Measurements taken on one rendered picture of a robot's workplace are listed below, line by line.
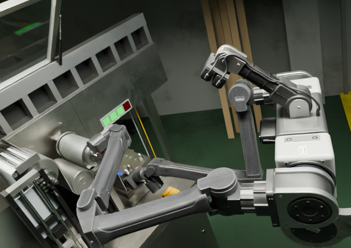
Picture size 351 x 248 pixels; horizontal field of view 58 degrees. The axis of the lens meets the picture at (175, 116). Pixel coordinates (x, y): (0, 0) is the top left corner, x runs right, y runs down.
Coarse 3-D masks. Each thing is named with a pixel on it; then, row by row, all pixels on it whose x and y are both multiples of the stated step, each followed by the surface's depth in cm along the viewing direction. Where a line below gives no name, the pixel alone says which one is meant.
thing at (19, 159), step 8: (8, 144) 147; (8, 152) 140; (16, 152) 141; (24, 152) 136; (0, 160) 140; (8, 160) 133; (16, 160) 135; (24, 160) 129; (32, 160) 130; (16, 168) 126; (24, 168) 128
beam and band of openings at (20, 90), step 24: (120, 24) 198; (144, 24) 211; (72, 48) 182; (96, 48) 187; (120, 48) 208; (144, 48) 214; (48, 72) 167; (72, 72) 177; (96, 72) 191; (0, 96) 151; (24, 96) 160; (48, 96) 176; (0, 120) 153; (24, 120) 166
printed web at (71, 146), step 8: (64, 136) 169; (72, 136) 166; (80, 136) 166; (64, 144) 164; (72, 144) 160; (80, 144) 157; (32, 152) 145; (64, 152) 165; (72, 152) 159; (80, 152) 154; (72, 160) 165; (80, 160) 156; (64, 176) 146; (64, 184) 152; (64, 240) 157
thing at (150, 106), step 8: (144, 104) 249; (152, 104) 248; (152, 112) 249; (152, 120) 255; (160, 120) 257; (160, 128) 259; (160, 136) 261; (160, 144) 268; (168, 144) 268; (168, 152) 270; (168, 160) 276; (176, 160) 279
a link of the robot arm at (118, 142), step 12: (120, 132) 119; (108, 144) 116; (120, 144) 114; (108, 156) 109; (120, 156) 111; (108, 168) 103; (96, 180) 100; (108, 180) 99; (84, 192) 92; (96, 192) 92; (108, 192) 97; (84, 204) 87; (108, 204) 96
